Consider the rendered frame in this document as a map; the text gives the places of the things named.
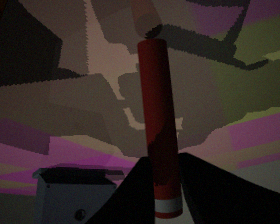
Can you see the dark red peg with white band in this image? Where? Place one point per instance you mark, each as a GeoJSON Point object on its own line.
{"type": "Point", "coordinates": [160, 126]}

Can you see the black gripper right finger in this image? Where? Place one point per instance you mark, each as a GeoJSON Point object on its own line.
{"type": "Point", "coordinates": [215, 196]}

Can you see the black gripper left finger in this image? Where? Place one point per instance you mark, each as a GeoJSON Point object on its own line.
{"type": "Point", "coordinates": [133, 201]}

